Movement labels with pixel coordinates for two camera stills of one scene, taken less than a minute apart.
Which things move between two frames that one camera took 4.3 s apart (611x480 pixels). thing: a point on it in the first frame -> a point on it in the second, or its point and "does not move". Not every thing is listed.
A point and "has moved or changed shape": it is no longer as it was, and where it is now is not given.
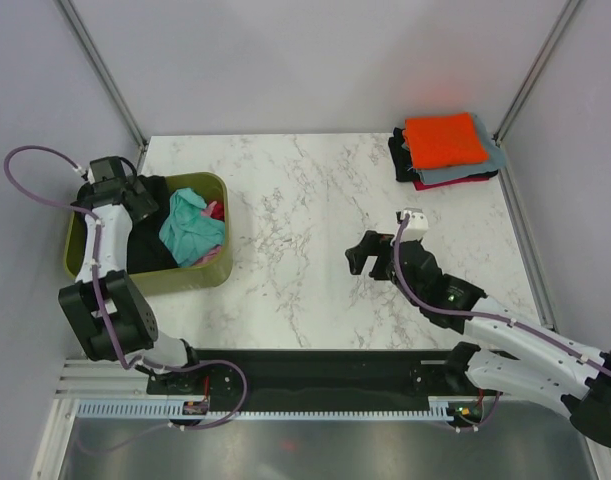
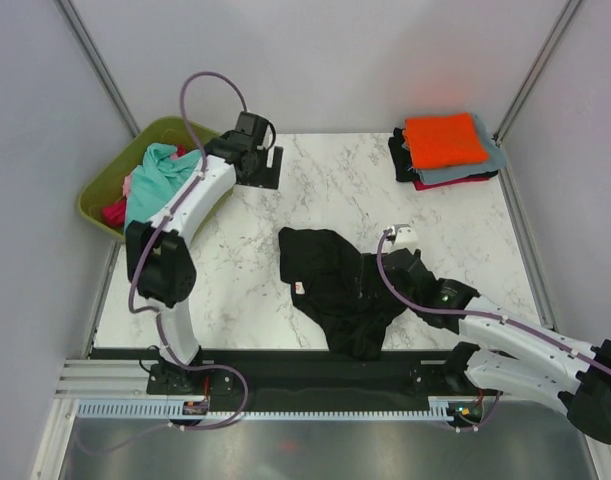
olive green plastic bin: [212, 273] -> [108, 187]
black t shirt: [146, 249] has moved or changed shape
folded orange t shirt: [444, 140] does not move
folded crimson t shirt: [421, 186] does not move
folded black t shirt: [403, 167] does not move
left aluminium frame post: [103, 71] does not move
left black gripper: [147, 205] -> [267, 177]
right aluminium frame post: [505, 175] does not move
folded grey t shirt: [496, 158] does not move
